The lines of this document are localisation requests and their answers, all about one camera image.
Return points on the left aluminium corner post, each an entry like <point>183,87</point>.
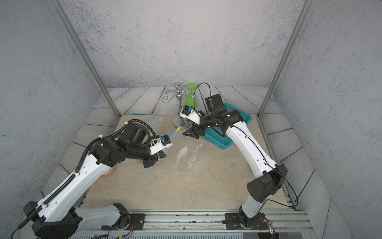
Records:
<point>69,29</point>

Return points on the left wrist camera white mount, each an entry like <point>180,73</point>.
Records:
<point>158,144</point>

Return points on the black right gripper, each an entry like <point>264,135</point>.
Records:
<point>194,133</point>

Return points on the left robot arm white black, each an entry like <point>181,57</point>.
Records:
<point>56,217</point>

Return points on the orange patterned bowl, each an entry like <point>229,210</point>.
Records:
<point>108,173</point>

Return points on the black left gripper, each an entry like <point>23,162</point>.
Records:
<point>154,158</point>

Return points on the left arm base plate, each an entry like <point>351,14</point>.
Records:
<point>131,221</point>

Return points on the silver metal cup stand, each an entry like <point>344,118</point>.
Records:
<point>180,92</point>

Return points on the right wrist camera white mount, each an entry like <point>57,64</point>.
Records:
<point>189,113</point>

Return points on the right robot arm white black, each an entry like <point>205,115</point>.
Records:
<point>269,176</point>

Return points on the aluminium corner post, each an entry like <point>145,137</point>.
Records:
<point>69,29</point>
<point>306,7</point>

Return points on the right aluminium corner post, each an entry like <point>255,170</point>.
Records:
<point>306,7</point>

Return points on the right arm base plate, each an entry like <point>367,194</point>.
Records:
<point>238,221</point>

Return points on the green plastic cup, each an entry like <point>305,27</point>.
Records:
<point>190,99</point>

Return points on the clear zipper bag blue seal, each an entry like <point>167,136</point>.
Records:
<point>185,151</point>

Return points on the aluminium rail frame front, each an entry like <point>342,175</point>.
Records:
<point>217,224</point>

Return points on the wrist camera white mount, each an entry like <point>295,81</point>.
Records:
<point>158,144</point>
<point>189,113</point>

